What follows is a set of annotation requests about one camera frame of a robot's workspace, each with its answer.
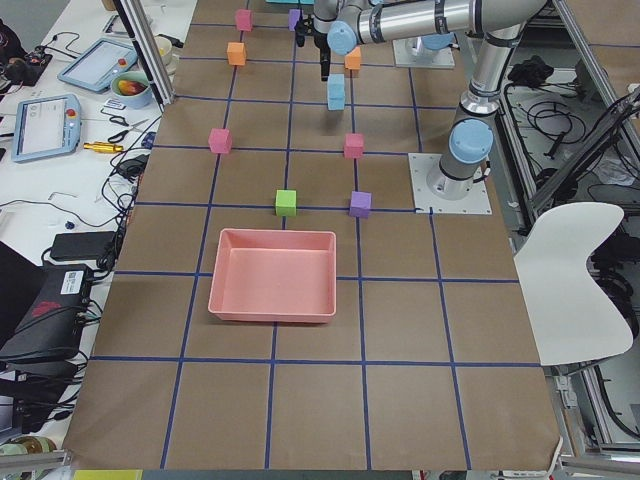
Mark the light blue block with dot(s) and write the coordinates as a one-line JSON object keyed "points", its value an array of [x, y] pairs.
{"points": [[336, 103], [335, 86]]}

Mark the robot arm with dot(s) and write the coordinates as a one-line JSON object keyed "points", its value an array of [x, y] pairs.
{"points": [[499, 24], [339, 27]]}

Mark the purple block right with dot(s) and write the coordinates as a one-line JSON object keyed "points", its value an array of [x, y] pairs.
{"points": [[294, 15]]}

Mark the purple block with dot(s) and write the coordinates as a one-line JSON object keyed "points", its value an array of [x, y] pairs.
{"points": [[294, 15], [360, 204]]}

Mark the orange block near right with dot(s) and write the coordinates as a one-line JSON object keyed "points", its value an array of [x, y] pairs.
{"points": [[353, 60]]}

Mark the orange block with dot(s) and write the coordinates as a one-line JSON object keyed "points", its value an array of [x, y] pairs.
{"points": [[353, 60], [236, 53]]}

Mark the cyan plastic bin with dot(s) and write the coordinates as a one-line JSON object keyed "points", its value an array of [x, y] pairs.
{"points": [[303, 2]]}

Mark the crimson block far right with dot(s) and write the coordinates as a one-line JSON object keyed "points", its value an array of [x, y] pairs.
{"points": [[244, 20]]}

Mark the crimson block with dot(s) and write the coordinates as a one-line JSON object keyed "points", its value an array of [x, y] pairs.
{"points": [[353, 147], [244, 20]]}

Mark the orange block far right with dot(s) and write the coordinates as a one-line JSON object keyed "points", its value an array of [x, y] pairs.
{"points": [[236, 53]]}

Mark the crimson block near left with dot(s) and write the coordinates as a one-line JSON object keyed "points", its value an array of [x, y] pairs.
{"points": [[353, 147]]}

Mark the pink block far left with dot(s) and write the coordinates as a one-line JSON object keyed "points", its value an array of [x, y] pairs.
{"points": [[220, 140]]}

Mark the green block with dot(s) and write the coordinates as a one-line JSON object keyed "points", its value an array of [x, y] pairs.
{"points": [[286, 203]]}

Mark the purple block near left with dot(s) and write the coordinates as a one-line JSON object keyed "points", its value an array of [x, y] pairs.
{"points": [[360, 204]]}

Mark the bowl with yellow lemon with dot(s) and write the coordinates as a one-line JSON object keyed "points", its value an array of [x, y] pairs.
{"points": [[165, 49]]}

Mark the bowl with red fruit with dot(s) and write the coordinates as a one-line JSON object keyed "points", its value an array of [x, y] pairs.
{"points": [[132, 89]]}

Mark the black scissors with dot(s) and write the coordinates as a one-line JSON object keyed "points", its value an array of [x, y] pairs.
{"points": [[128, 128]]}

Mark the teach pendant far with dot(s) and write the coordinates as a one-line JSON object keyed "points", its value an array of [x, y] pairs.
{"points": [[97, 67]]}

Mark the teach pendant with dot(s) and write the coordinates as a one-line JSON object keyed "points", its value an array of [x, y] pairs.
{"points": [[46, 128], [97, 67]]}

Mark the pink plastic bin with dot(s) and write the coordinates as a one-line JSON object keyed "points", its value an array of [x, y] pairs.
{"points": [[274, 276]]}

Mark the brass cylinder tool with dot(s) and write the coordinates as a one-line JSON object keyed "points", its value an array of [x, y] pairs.
{"points": [[103, 147]]}

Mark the teach pendant near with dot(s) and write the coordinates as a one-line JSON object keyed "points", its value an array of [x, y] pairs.
{"points": [[46, 128]]}

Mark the person at desk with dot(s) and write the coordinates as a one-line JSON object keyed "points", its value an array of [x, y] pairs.
{"points": [[14, 70]]}

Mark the black power brick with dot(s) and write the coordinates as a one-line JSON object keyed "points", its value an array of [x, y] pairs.
{"points": [[81, 246]]}

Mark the white chair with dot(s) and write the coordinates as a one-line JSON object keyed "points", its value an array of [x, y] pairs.
{"points": [[571, 317]]}

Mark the black laptop computer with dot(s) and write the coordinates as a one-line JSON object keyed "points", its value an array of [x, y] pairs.
{"points": [[41, 308]]}

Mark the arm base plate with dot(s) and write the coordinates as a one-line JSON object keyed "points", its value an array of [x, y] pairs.
{"points": [[435, 193], [425, 52]]}

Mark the aluminium frame post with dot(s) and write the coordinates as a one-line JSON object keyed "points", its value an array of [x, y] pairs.
{"points": [[139, 32]]}

